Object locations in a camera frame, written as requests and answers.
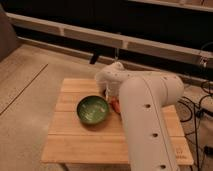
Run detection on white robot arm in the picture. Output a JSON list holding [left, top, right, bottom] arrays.
[[95, 62, 184, 171]]

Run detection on green ceramic bowl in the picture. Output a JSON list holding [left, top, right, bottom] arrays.
[[77, 95, 109, 125]]

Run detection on wooden table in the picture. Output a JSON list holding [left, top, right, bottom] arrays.
[[40, 78, 195, 171]]

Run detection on black floor bracket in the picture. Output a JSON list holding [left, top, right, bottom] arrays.
[[89, 53, 100, 65]]

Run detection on black cables on floor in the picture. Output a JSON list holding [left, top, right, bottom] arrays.
[[176, 79, 213, 171]]

